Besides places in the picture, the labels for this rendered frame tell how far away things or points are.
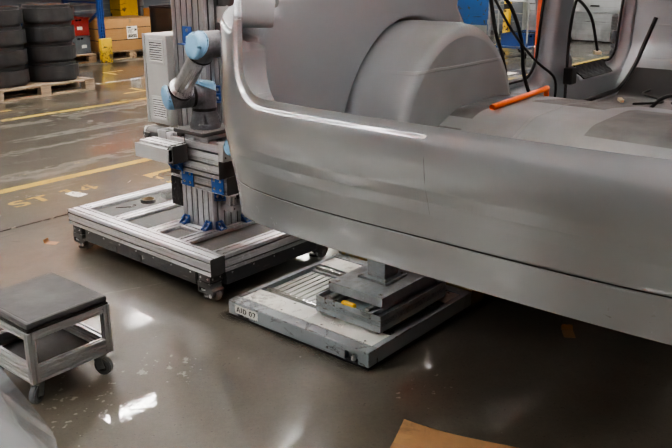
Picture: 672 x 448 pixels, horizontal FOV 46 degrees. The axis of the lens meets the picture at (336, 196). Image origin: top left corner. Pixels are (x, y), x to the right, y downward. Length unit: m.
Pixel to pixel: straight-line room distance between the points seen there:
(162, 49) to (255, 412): 2.01
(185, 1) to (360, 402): 2.16
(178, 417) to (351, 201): 1.25
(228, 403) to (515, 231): 1.57
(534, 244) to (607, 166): 0.27
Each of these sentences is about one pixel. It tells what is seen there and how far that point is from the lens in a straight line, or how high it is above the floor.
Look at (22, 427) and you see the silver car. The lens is 0.63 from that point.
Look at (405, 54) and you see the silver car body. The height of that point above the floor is 1.26.
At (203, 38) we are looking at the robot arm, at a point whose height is 1.28.
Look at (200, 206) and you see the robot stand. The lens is 4.25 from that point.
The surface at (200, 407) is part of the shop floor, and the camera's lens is 3.07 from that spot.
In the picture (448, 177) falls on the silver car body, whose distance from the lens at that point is 1.87.
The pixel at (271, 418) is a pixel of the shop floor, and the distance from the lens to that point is 2.97.
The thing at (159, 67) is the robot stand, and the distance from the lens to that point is 4.24.
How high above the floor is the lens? 1.58
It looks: 17 degrees down
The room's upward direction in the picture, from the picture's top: straight up
